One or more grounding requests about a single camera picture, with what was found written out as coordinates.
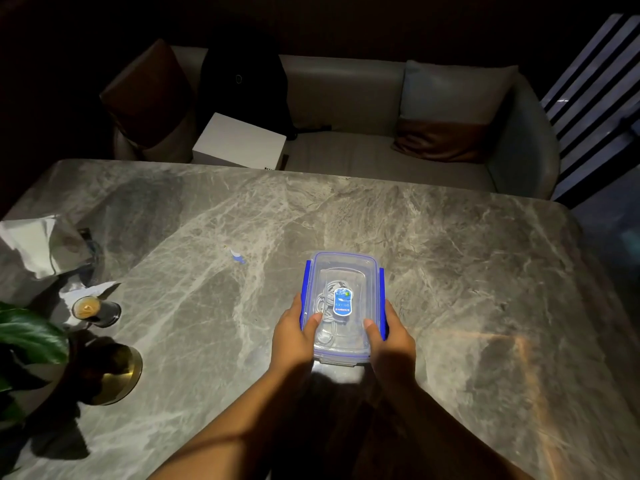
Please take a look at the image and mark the person's left hand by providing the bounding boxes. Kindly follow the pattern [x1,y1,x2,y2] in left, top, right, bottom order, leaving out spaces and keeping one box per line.
[269,294,324,379]

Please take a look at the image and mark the person's right hand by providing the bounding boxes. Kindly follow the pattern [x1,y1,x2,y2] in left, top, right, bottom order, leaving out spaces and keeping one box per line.
[363,300,417,383]

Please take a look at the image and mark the clear blue-clipped plastic container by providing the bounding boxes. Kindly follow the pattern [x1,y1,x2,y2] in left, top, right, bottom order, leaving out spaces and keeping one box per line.
[299,251,389,366]

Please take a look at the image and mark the person's right forearm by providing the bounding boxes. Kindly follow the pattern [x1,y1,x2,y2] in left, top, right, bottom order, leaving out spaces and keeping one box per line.
[372,377,533,480]

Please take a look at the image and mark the person's left forearm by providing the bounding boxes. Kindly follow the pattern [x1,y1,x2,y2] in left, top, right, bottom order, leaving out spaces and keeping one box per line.
[148,367,313,480]

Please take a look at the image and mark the white box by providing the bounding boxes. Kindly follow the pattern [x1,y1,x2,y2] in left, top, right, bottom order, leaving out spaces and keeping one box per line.
[192,113,288,170]

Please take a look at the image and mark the grey sofa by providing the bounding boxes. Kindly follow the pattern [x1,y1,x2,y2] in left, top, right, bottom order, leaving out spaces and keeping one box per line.
[112,45,561,200]

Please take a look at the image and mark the gold round plant pot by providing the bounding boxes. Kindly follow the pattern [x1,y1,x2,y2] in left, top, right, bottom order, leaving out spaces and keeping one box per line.
[75,342,144,407]

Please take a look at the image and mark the small dark glass cup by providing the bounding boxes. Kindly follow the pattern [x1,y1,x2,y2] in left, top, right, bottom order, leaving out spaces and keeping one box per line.
[71,295,122,329]

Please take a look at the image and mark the grey and brown cushion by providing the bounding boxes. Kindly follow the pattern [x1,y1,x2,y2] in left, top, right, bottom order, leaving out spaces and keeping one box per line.
[391,60,520,164]

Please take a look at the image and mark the white paper napkin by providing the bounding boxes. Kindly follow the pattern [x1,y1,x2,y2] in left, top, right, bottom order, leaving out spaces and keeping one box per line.
[59,281,121,305]

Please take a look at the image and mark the black backpack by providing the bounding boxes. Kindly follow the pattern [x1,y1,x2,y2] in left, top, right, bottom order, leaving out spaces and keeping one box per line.
[196,40,297,140]

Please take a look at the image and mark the green plant leaves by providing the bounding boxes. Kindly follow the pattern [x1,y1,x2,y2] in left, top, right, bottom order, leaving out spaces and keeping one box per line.
[0,302,70,425]

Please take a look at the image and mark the striped window blind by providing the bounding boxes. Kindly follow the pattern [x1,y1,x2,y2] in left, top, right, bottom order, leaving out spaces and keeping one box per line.
[540,13,640,208]

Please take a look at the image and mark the white cable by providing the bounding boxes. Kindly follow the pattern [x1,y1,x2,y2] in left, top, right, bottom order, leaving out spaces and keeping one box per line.
[314,280,357,346]

